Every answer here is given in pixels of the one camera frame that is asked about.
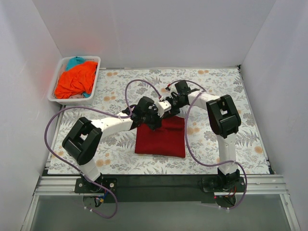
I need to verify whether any dark red t-shirt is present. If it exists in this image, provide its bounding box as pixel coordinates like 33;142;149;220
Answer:
135;116;186;158

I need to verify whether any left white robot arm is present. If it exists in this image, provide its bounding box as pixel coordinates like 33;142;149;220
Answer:
62;96;164;193

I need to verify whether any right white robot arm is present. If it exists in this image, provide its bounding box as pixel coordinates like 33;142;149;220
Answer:
166;80;243;192

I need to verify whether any floral patterned table mat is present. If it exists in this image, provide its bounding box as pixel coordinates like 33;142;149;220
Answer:
48;68;270;174

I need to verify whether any pink garment in basket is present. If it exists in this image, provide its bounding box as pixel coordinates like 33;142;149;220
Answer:
69;94;85;99

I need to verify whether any orange t-shirt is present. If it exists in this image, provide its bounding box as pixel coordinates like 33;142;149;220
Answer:
54;61;98;99

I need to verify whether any teal t-shirt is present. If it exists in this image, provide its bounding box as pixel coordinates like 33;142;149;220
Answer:
65;56;86;71

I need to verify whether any white plastic laundry basket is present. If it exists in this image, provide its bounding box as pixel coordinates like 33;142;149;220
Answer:
48;56;101;105

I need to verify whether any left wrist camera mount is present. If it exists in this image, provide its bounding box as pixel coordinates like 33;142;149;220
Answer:
155;101;171;117

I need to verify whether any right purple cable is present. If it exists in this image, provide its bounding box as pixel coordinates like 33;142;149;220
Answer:
166;79;248;210

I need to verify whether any purple cable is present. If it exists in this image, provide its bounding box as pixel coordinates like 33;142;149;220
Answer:
166;79;248;210
44;78;162;219

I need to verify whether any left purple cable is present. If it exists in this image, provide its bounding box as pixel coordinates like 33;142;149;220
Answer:
44;78;162;219

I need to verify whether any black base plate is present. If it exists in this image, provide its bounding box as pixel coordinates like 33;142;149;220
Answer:
74;175;248;204

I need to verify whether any aluminium frame rail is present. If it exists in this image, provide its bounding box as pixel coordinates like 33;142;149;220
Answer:
35;174;289;195

